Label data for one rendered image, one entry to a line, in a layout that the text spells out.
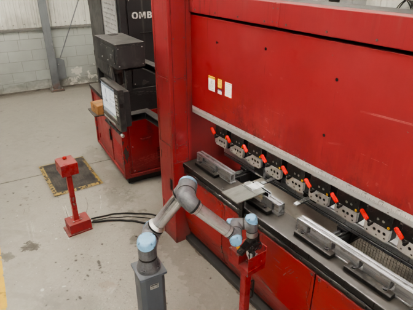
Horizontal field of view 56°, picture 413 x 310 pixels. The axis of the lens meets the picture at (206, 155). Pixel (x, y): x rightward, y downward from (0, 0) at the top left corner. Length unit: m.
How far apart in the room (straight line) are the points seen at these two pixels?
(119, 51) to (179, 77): 0.52
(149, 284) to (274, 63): 1.57
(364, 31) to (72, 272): 3.05
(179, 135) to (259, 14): 1.35
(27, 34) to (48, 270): 6.02
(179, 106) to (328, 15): 1.58
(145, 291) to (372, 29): 1.94
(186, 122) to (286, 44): 1.33
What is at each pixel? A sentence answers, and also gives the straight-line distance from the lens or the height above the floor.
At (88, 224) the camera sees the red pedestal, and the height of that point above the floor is 0.06.
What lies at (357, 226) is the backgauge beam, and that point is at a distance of 2.77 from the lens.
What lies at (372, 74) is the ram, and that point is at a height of 2.02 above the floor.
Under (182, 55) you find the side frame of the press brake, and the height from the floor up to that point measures 1.84.
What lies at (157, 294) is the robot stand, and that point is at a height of 0.61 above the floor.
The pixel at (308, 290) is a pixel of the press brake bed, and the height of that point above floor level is 0.61.
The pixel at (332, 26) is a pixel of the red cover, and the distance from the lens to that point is 2.18.
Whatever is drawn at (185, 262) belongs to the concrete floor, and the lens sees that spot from 3.78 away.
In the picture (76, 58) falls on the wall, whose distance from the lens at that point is 9.27.
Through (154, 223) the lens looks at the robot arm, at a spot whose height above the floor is 1.04.
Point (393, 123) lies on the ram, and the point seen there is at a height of 1.82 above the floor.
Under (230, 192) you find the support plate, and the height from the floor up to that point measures 1.00.
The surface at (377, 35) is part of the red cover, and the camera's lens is 2.04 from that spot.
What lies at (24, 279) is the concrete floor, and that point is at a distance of 3.95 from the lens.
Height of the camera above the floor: 2.51
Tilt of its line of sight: 26 degrees down
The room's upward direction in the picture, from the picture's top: straight up
